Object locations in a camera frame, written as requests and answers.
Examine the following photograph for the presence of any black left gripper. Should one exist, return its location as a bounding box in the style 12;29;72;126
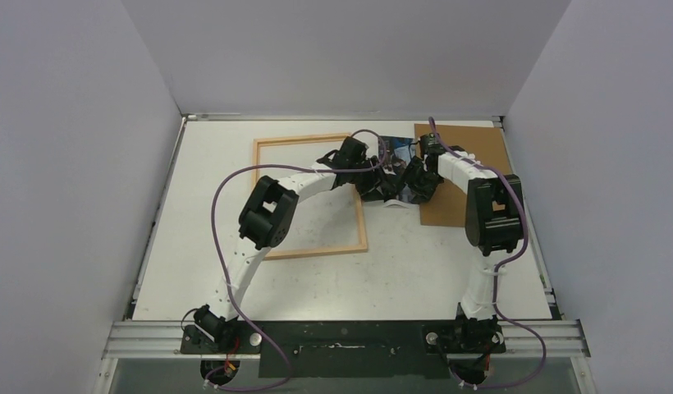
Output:
348;158;395;202

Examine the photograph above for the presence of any colour printed photo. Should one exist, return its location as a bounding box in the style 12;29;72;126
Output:
360;135;419;206

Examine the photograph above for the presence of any brown frame backing board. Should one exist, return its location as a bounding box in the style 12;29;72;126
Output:
419;123;514;228

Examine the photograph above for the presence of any clear glass pane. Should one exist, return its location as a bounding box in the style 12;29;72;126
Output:
257;140;362;254

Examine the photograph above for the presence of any light wooden picture frame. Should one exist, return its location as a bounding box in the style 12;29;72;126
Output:
251;132;369;261

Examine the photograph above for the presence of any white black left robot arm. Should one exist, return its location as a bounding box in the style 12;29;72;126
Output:
193;135;384;354

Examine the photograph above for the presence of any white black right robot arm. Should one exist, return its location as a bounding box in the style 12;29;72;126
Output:
401;133;525;353

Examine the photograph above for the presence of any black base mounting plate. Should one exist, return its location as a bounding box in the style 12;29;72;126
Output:
180;320;506;379

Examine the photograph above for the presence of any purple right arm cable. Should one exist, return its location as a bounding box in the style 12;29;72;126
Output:
428;116;548;392

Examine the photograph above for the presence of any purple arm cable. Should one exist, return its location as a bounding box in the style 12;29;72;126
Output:
428;116;548;392
203;128;389;392

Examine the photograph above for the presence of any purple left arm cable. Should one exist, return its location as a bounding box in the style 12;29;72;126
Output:
203;128;389;392

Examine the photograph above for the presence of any aluminium front extrusion rail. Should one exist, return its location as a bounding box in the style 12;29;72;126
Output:
99;319;592;362

